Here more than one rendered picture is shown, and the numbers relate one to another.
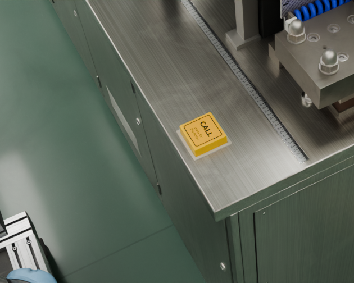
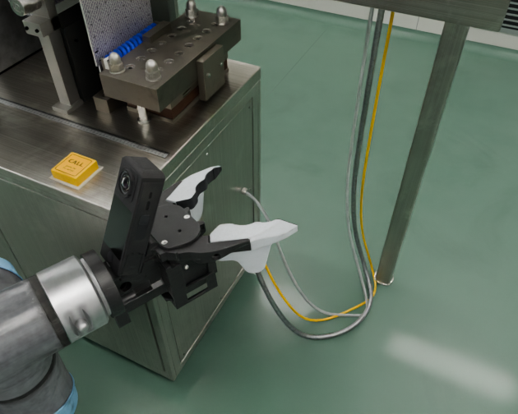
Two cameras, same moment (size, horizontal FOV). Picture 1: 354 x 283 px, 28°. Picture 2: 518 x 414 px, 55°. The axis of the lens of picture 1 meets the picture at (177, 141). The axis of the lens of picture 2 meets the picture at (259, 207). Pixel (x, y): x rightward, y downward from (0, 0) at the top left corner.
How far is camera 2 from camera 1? 0.49 m
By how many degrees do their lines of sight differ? 31
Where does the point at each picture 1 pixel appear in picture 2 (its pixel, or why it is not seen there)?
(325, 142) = (174, 140)
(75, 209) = not seen: outside the picture
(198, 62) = (39, 131)
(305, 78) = (139, 91)
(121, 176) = not seen: outside the picture
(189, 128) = (60, 167)
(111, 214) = not seen: outside the picture
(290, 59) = (121, 85)
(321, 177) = (182, 170)
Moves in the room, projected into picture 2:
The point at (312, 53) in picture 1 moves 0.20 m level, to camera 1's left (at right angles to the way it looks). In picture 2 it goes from (136, 74) to (58, 110)
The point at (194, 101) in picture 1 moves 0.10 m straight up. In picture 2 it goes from (52, 155) to (39, 118)
